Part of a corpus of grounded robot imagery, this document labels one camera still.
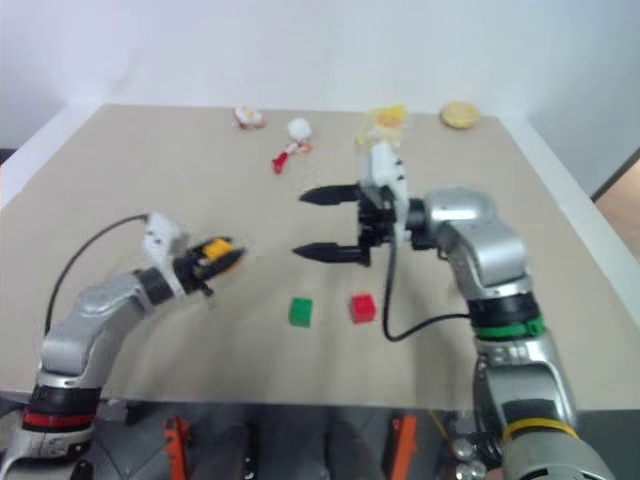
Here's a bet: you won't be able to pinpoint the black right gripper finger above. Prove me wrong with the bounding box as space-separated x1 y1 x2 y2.
291 242 373 268
298 183 362 209

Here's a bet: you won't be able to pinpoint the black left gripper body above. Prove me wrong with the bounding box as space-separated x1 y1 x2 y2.
174 251 215 298

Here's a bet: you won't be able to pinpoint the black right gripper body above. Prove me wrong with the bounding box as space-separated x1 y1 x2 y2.
355 182 401 252

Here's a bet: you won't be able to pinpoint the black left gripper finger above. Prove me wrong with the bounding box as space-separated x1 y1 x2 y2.
198 245 250 281
188 235 235 257

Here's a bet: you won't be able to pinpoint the yellow cube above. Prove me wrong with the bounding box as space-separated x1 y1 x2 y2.
201 238 235 263

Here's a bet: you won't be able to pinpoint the red and white wrapped candy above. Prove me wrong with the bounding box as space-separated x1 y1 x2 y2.
270 139 313 175

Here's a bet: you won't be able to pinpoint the red cube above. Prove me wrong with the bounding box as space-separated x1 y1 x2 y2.
349 293 378 326

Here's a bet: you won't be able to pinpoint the green cube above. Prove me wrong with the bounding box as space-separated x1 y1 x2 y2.
287 296 315 329

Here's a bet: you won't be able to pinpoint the white ball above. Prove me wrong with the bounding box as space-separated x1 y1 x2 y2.
286 117 315 142

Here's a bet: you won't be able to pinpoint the clear bag with yellow snack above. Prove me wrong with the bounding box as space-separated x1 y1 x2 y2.
354 103 407 149

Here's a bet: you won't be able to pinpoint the red and white snack packet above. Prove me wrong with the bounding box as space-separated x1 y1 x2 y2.
231 105 269 131

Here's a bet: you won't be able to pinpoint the round yellow bread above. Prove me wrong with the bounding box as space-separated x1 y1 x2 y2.
439 101 482 131

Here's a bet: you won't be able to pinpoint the silver round knobs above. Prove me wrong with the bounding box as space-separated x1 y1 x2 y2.
451 438 489 480

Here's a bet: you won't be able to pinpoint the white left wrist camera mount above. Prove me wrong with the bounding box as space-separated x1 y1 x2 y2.
141 213 192 296

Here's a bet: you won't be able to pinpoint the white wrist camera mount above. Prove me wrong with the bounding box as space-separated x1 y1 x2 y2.
366 141 412 237
141 213 192 296

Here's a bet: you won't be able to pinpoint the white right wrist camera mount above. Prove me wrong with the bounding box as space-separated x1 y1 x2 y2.
366 141 412 237

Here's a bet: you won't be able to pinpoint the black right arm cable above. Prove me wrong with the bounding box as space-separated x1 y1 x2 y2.
381 189 474 344

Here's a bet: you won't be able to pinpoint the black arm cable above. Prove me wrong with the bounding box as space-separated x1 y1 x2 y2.
46 214 151 332
381 189 474 344

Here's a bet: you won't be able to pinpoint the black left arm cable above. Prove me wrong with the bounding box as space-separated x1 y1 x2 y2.
46 214 151 332

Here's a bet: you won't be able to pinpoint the orange bracket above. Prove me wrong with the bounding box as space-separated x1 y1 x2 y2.
163 415 193 480
390 413 419 480

